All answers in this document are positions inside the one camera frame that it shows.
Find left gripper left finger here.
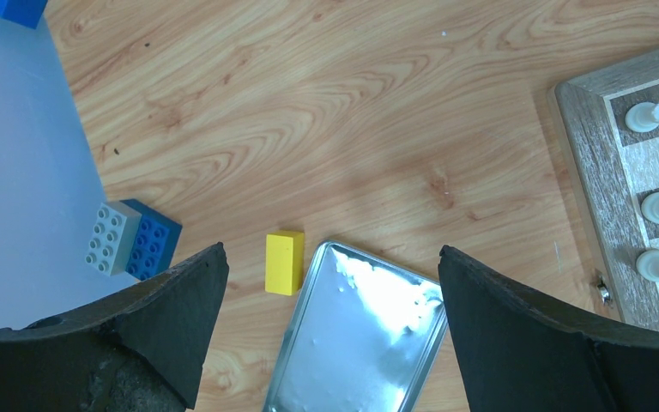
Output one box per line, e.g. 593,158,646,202
0,243,229,411

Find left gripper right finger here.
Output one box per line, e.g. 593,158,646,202
438,245,659,411

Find wooden chess board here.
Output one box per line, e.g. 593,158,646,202
548,49,659,331

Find grey blue duplo brick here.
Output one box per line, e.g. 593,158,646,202
84,198,182,282

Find silver tin lid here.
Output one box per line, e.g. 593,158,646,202
263,241,448,411

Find small yellow block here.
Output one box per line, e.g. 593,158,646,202
264,231,305,296

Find colourful cylinder blocks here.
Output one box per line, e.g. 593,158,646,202
0,0,47,29

